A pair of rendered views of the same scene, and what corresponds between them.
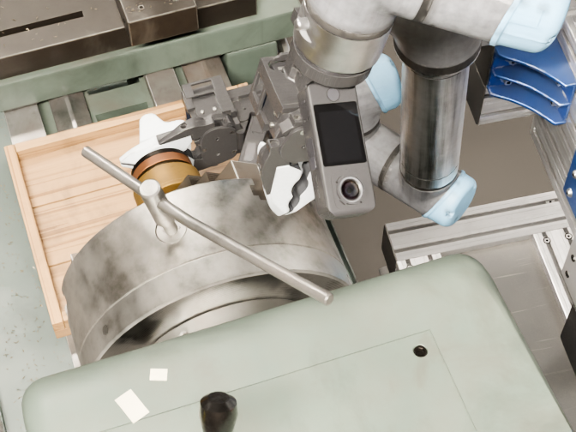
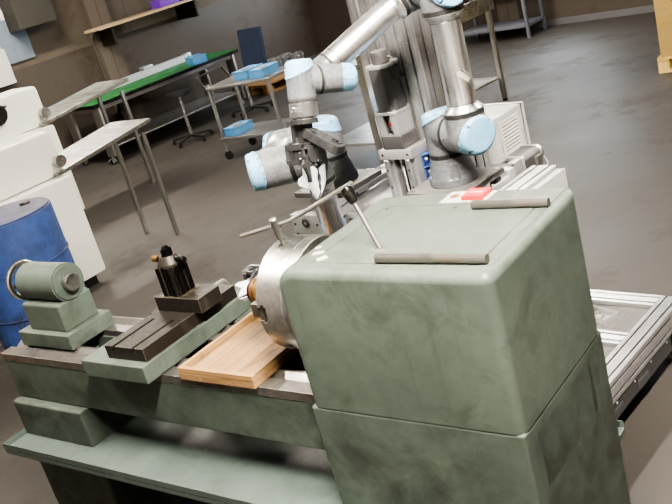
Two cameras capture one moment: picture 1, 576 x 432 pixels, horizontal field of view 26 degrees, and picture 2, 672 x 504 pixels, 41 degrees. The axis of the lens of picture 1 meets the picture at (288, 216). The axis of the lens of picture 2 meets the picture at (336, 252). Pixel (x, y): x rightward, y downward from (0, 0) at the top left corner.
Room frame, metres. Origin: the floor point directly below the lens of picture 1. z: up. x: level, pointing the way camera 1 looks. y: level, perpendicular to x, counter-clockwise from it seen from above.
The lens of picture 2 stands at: (-1.33, 1.16, 1.99)
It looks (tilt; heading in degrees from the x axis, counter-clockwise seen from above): 20 degrees down; 330
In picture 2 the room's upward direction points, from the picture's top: 16 degrees counter-clockwise
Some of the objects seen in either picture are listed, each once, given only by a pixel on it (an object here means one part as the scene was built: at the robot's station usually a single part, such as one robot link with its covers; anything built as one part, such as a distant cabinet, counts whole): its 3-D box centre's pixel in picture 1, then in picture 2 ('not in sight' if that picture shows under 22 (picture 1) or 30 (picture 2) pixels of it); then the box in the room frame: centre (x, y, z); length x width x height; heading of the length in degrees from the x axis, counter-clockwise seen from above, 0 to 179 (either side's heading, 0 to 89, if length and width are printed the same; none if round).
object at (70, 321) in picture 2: not in sight; (54, 298); (1.84, 0.48, 1.01); 0.30 x 0.20 x 0.29; 19
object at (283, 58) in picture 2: not in sight; (276, 72); (9.99, -5.35, 0.17); 1.18 x 0.82 x 0.33; 103
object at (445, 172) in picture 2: not in sight; (451, 164); (0.75, -0.53, 1.21); 0.15 x 0.15 x 0.10
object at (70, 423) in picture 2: not in sight; (121, 450); (1.84, 0.46, 0.34); 0.44 x 0.40 x 0.68; 109
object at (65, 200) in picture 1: (157, 203); (254, 346); (0.96, 0.18, 0.89); 0.36 x 0.30 x 0.04; 109
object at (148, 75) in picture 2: not in sight; (159, 101); (9.45, -3.27, 0.43); 2.39 x 0.95 x 0.86; 103
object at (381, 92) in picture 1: (354, 91); not in sight; (1.01, -0.08, 1.07); 0.11 x 0.08 x 0.09; 109
